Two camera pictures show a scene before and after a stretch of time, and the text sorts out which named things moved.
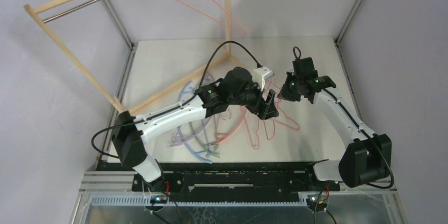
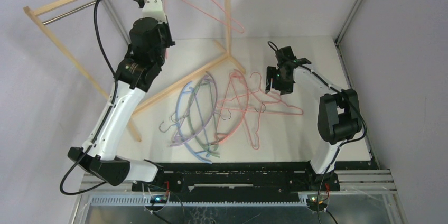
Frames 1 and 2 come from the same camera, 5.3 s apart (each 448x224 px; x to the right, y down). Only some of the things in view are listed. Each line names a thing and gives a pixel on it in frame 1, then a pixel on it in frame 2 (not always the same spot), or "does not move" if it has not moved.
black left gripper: [263, 109] → [164, 26]
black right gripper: [290, 89] → [276, 84]
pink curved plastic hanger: [236, 128] does not move
